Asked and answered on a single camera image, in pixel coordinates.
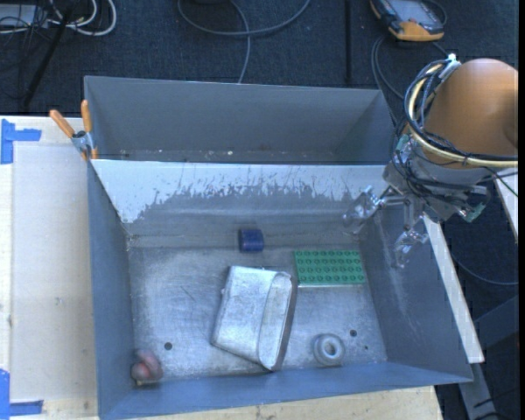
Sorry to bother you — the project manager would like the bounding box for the green studded flat plate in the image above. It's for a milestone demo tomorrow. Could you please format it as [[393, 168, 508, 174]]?
[[293, 249, 368, 287]]

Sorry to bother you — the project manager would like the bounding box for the pale wood flat board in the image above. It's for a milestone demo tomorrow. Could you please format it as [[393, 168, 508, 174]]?
[[9, 140, 99, 404]]

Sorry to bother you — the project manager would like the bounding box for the grey metal bin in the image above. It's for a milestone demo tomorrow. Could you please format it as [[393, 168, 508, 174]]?
[[82, 75, 476, 420]]

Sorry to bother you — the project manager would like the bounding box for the small dark blue block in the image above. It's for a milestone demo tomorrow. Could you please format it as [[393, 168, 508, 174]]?
[[237, 227, 265, 254]]

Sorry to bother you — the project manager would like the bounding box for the red-pink toy figure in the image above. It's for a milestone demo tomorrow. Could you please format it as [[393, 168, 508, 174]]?
[[129, 348, 165, 385]]

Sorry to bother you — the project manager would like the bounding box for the grey ring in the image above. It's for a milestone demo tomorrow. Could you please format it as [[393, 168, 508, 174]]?
[[311, 332, 347, 368]]

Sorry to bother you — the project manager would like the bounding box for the silver metal loaf pan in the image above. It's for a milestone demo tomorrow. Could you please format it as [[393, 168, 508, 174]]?
[[209, 264, 299, 373]]

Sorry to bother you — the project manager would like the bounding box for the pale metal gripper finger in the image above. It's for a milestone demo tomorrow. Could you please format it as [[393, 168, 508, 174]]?
[[341, 185, 386, 235], [390, 225, 431, 270]]

